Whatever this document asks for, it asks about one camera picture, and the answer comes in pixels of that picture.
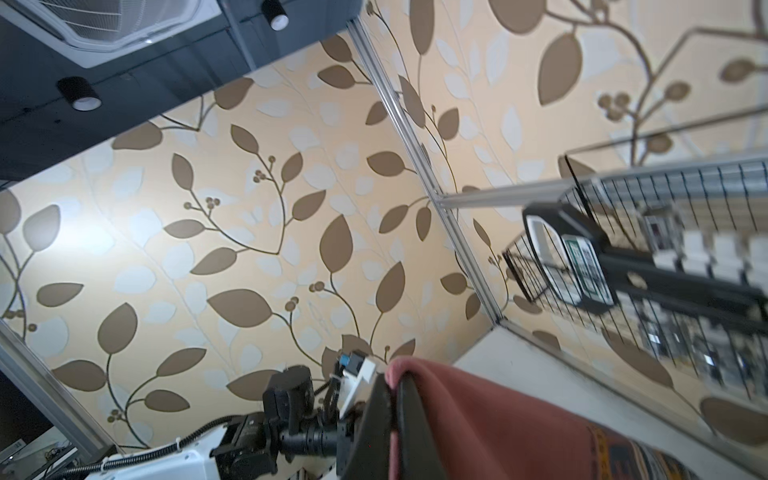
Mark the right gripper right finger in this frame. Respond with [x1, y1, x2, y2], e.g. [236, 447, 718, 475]
[395, 373, 447, 480]

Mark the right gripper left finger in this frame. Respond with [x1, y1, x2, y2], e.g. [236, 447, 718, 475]
[336, 375, 393, 480]

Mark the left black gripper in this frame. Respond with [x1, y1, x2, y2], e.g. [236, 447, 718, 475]
[210, 366, 353, 479]

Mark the red tank top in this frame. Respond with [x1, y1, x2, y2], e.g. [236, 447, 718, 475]
[385, 357, 610, 479]

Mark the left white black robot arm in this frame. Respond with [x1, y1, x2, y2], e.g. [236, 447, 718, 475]
[52, 354, 376, 479]

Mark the graphic print tank top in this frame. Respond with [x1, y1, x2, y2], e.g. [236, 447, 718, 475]
[588, 423, 699, 480]

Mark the black ceiling spotlight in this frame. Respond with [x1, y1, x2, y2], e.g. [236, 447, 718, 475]
[261, 0, 290, 31]
[56, 76, 102, 112]

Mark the ceiling air conditioner unit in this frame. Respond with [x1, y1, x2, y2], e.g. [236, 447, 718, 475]
[1, 0, 222, 69]

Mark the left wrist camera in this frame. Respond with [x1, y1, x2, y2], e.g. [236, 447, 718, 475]
[330, 350, 378, 419]

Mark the black handled bottle rack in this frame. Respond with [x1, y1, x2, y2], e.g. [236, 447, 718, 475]
[523, 202, 767, 335]

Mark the black wire basket back wall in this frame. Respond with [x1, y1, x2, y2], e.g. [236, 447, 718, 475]
[502, 147, 767, 401]

